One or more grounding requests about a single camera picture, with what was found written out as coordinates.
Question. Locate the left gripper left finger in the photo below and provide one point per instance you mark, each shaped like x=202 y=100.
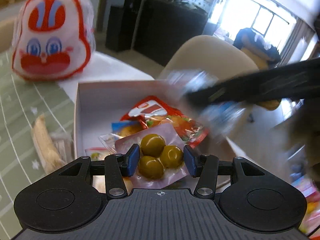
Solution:
x=118 y=167

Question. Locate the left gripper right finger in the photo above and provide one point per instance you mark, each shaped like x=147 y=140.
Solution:
x=203 y=167

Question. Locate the packaged round bread bun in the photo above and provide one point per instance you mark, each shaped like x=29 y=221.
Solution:
x=126 y=128

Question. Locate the purple packet green olives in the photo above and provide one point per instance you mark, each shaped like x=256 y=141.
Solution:
x=159 y=161

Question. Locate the blue white candy packet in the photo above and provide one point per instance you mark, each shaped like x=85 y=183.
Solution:
x=210 y=104

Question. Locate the red roast chicken packet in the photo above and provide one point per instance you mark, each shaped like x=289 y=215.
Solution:
x=151 y=112

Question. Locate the clear packet beige biscuits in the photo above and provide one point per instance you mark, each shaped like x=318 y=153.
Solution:
x=54 y=150

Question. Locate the yellow red ball snack bag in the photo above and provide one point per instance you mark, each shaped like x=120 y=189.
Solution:
x=99 y=153

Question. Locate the white red rice cracker packet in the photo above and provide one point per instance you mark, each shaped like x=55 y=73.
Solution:
x=109 y=140

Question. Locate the pink cardboard box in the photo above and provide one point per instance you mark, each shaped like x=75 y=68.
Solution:
x=110 y=117

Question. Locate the beige chair right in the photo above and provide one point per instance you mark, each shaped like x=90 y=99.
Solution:
x=213 y=55

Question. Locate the beige chair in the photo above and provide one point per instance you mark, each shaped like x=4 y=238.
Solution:
x=6 y=33
x=213 y=55

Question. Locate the green checked tablecloth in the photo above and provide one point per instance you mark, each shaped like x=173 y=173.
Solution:
x=21 y=103

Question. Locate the red white rabbit plush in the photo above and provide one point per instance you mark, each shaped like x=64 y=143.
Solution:
x=53 y=39

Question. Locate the black small cabinet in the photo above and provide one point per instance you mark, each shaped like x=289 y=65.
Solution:
x=121 y=25

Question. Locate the black aquarium cabinet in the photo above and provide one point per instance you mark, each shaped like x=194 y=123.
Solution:
x=164 y=27

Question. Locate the beige chair far middle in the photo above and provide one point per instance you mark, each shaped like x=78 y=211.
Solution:
x=6 y=33

